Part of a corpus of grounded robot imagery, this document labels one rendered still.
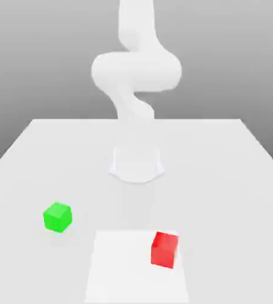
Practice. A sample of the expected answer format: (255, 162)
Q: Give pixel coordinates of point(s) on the small green cube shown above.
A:
(57, 218)

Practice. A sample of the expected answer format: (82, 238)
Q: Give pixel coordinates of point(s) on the small red cube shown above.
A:
(163, 250)

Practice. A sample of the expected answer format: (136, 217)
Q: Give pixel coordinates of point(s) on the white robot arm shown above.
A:
(136, 71)

